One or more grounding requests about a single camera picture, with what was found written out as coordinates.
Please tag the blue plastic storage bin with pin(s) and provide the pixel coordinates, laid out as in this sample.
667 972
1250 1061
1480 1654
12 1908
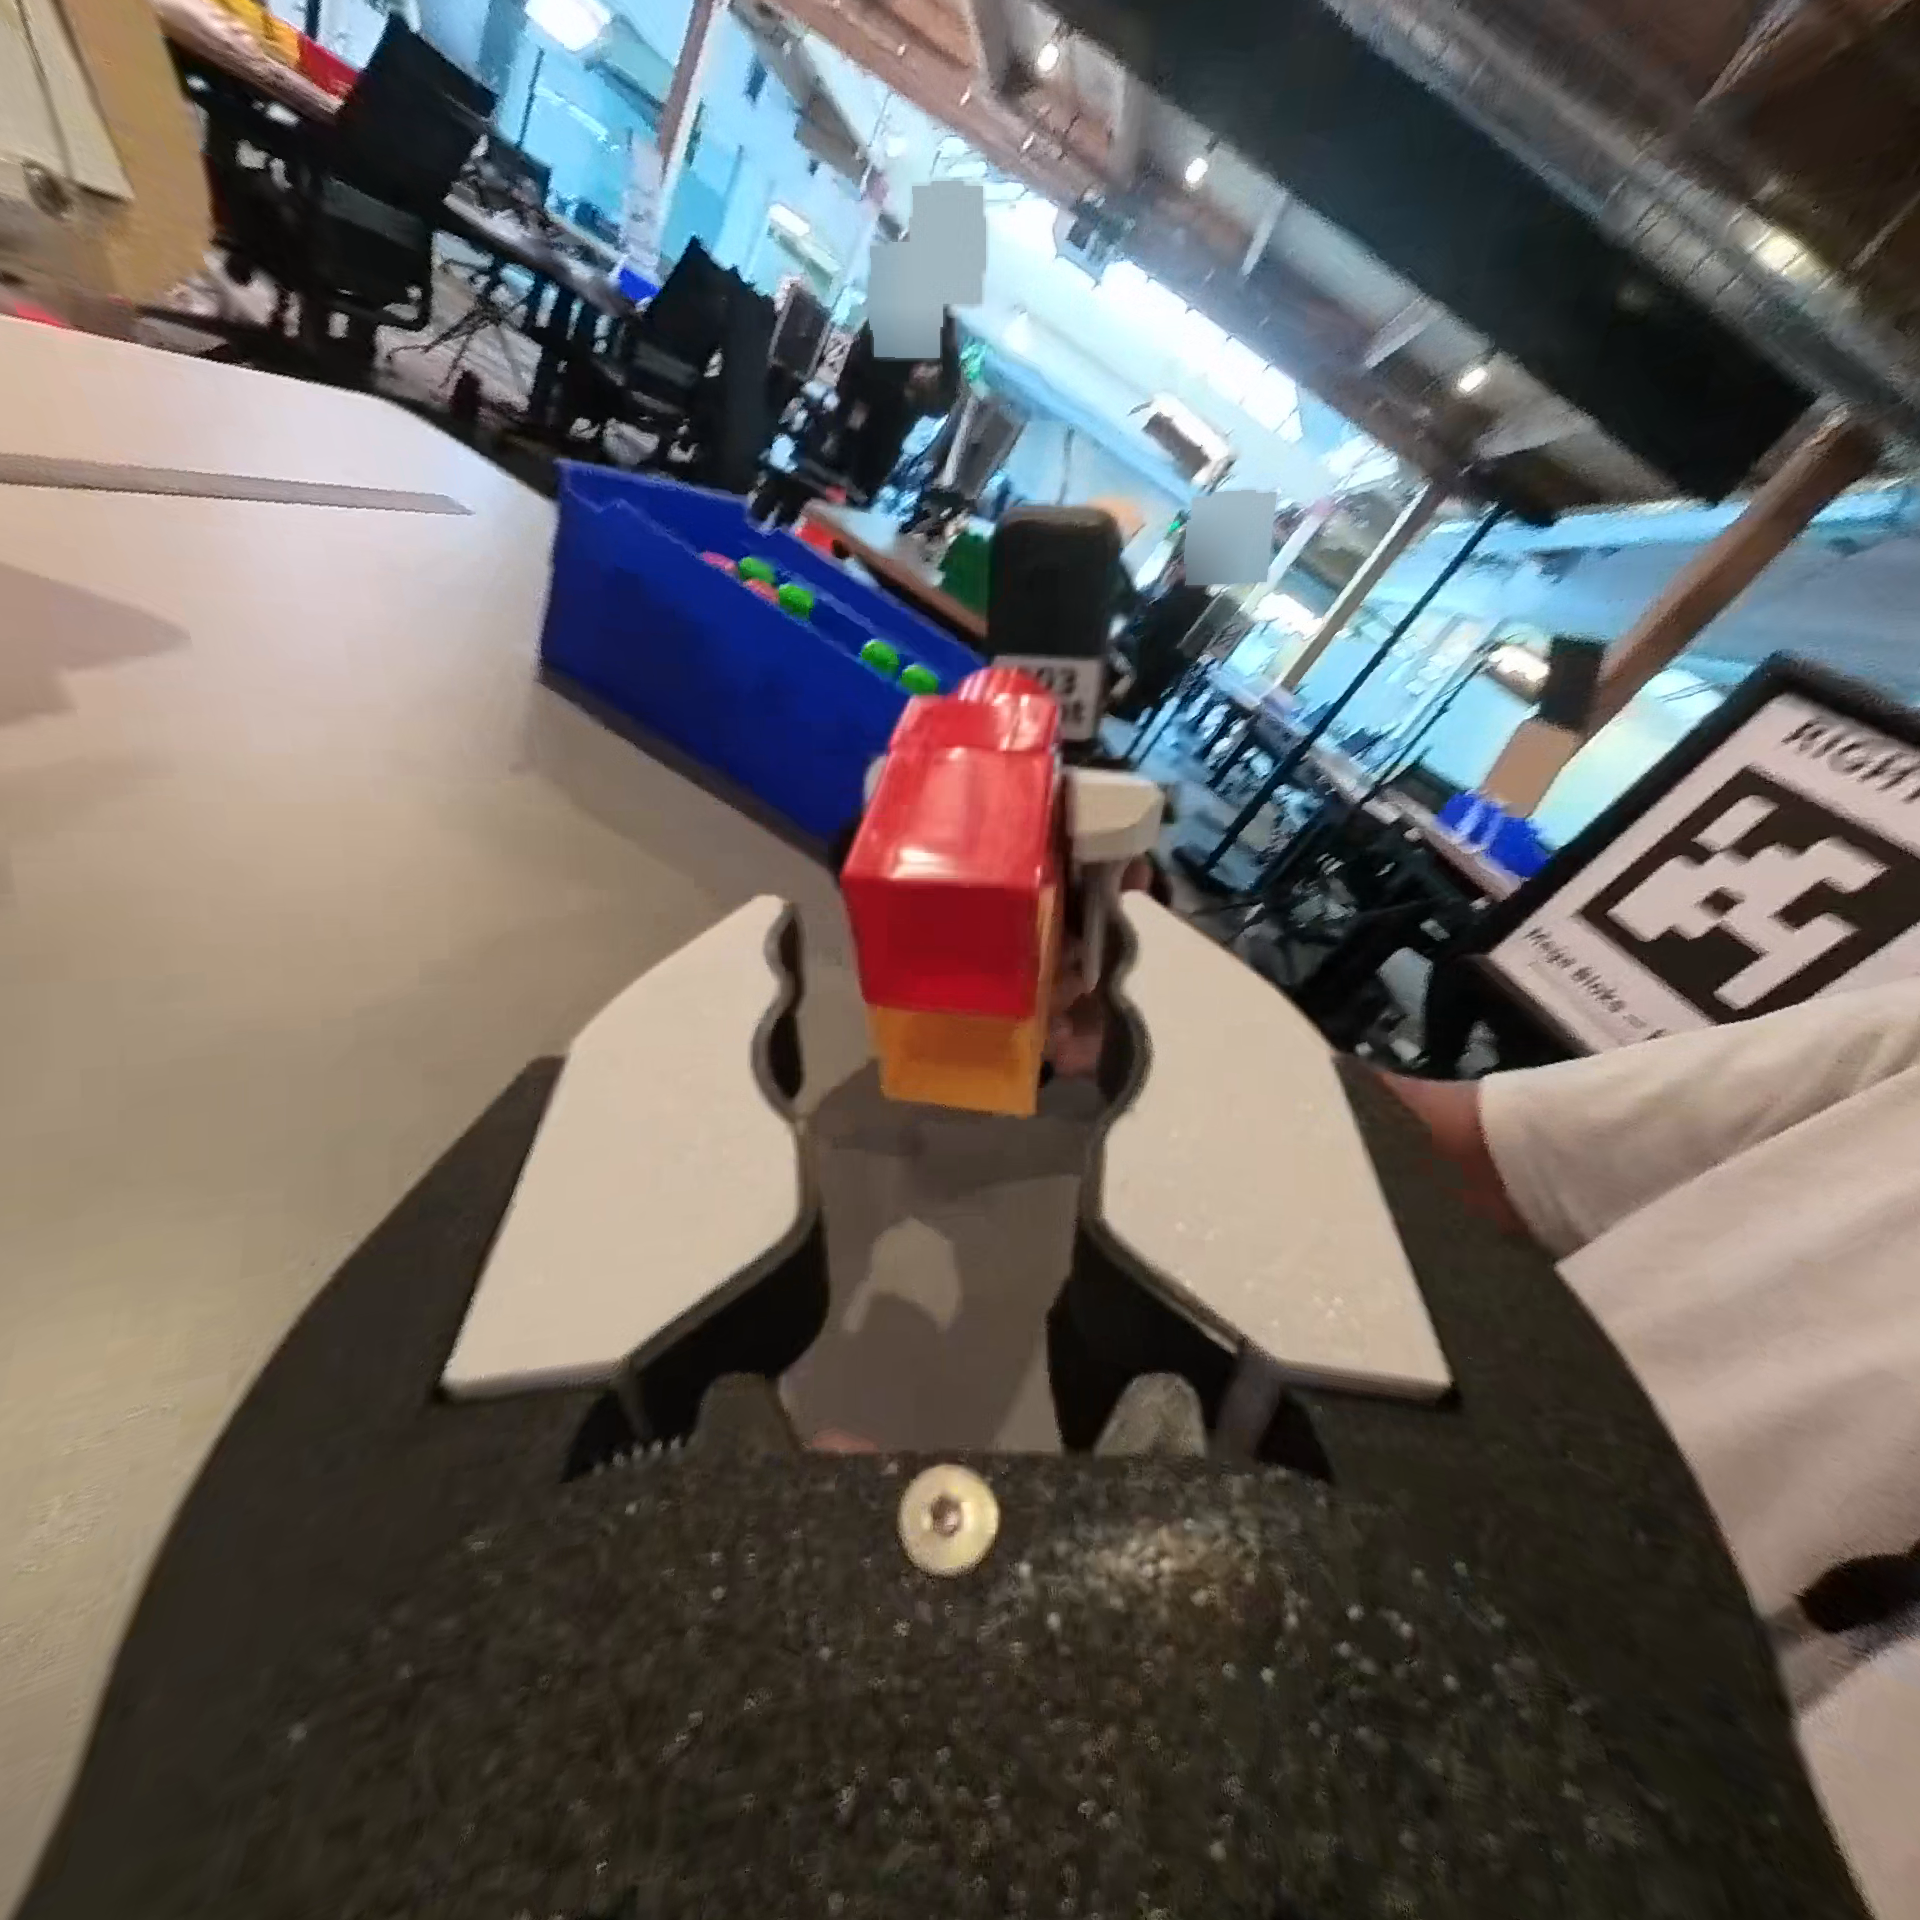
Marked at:
675 706

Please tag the metal ventilation duct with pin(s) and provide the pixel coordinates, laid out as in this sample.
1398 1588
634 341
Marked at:
1724 255

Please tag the framed marker sign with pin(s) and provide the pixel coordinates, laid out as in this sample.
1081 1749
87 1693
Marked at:
1724 902

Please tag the stack of green crates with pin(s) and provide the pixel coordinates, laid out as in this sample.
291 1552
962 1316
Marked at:
968 570

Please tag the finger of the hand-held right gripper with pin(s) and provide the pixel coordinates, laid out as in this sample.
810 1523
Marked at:
1108 819

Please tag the black office chair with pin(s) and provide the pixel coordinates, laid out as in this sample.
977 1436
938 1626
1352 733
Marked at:
406 150

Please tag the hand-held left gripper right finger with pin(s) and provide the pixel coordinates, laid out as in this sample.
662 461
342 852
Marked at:
1275 1200

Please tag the person's right forearm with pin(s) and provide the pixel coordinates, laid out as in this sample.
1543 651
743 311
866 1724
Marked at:
1447 1142

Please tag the yellow single-stud toy block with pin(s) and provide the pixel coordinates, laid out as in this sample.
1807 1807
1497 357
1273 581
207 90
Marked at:
961 1059

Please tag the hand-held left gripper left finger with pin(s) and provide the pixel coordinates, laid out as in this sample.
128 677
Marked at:
628 1200

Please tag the wooden background table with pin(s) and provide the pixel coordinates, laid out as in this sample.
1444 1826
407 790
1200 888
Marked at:
902 564

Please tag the red single-stud toy block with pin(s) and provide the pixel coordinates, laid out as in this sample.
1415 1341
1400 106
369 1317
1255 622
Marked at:
945 902

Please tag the small blue background bins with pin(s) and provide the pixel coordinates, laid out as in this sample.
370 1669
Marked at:
1500 840

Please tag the person's white shirt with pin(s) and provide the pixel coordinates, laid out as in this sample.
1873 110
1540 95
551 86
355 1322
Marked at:
1724 1200

